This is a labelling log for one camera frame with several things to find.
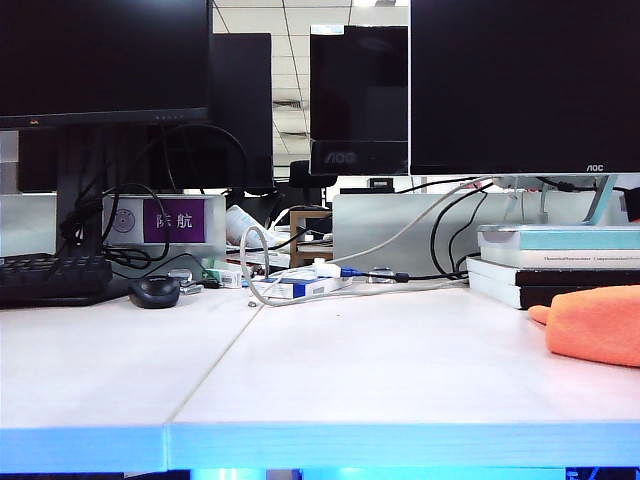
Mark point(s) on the orange microfibre rag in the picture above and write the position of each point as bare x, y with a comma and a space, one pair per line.
595, 330

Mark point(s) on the wooden shelf box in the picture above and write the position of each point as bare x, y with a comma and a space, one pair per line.
296, 240

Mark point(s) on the white power adapter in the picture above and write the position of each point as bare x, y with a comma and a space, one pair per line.
326, 267

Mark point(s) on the blue white carton box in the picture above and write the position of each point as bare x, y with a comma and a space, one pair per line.
311, 289

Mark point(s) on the silver desk divider panel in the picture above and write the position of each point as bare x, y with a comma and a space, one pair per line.
380, 225

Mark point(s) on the black office chair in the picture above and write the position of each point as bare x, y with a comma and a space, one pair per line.
301, 175

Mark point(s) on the white crumpled paper bag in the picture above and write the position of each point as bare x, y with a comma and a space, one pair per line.
239, 220

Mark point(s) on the small grey device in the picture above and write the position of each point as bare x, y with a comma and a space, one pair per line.
382, 183

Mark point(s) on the green white small box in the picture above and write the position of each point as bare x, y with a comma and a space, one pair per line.
226, 277

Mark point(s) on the small silver gadget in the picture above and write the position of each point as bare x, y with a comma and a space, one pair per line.
184, 287

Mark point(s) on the silver nameplate purple label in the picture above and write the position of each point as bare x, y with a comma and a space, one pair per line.
174, 220

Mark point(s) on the black AOC monitor glossy bezel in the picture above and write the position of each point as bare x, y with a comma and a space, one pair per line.
359, 90

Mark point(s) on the black computer mouse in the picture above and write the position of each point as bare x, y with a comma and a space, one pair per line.
154, 292

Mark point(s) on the white cover book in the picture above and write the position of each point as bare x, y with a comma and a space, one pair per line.
525, 259

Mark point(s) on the teal cover book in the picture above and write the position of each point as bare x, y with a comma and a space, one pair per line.
575, 239

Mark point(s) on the black AOC monitor silver edge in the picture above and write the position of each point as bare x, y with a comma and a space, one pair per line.
525, 85

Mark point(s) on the black monitor stand column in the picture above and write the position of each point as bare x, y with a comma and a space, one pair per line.
69, 165

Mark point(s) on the white teal monitor stand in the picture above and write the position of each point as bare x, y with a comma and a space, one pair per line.
600, 200

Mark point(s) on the black monitor with button row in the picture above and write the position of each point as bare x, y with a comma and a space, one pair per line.
100, 60

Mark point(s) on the black keyboard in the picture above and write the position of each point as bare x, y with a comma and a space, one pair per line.
30, 277

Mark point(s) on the frosted desk divider panel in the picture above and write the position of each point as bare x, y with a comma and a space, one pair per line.
25, 225

